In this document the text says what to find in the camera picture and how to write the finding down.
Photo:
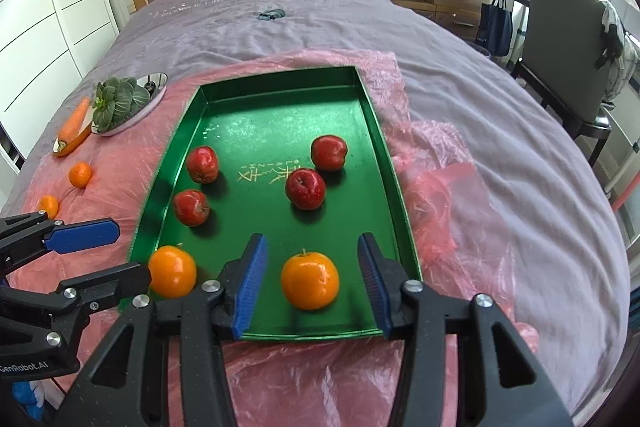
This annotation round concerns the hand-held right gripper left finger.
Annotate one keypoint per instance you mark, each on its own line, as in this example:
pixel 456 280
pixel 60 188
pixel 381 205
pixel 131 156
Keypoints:
pixel 252 287

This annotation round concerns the orange-rimmed white plate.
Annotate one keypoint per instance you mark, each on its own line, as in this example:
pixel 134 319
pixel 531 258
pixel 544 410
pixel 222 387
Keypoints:
pixel 75 144

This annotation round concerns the carrot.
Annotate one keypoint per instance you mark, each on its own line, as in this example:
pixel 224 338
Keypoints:
pixel 75 122

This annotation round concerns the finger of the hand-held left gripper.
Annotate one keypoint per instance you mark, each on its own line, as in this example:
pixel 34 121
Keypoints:
pixel 85 235
pixel 115 279

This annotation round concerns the pink plastic sheet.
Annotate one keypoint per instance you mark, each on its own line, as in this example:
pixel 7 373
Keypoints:
pixel 440 207

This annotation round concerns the white round plate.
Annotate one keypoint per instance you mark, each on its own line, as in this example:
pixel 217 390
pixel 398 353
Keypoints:
pixel 152 82

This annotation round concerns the small black item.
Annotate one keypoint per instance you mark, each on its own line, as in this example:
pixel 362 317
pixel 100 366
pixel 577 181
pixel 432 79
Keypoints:
pixel 270 14

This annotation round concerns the white wardrobe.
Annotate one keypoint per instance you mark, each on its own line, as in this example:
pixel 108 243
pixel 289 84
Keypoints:
pixel 45 7

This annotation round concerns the grey chair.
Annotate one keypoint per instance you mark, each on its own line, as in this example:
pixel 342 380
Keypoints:
pixel 565 47

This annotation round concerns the green rectangular tray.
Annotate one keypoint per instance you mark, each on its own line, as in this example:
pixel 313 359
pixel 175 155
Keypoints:
pixel 260 217

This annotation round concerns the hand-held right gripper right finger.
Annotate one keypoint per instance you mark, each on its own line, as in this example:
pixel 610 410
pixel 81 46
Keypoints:
pixel 375 287

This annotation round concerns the dark blue bag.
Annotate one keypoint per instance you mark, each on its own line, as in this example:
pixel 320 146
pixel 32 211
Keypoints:
pixel 494 27

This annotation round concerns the clothes on chair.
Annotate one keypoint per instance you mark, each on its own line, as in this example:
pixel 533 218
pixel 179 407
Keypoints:
pixel 617 52

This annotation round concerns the orange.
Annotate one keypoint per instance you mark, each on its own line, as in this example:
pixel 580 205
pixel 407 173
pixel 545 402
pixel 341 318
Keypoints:
pixel 172 271
pixel 49 206
pixel 310 282
pixel 80 174

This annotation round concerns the green bok choy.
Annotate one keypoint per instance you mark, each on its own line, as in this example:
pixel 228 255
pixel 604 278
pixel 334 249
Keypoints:
pixel 117 102

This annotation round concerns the red apple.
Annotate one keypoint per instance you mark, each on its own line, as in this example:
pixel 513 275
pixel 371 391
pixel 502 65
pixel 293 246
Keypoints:
pixel 328 152
pixel 191 207
pixel 306 189
pixel 202 164

